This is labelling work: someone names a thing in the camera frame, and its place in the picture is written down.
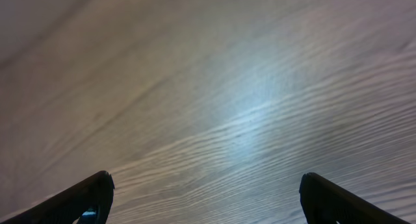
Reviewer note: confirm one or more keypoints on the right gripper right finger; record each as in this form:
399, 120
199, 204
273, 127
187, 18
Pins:
324, 202

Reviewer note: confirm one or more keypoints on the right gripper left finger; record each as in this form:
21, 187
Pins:
88, 201

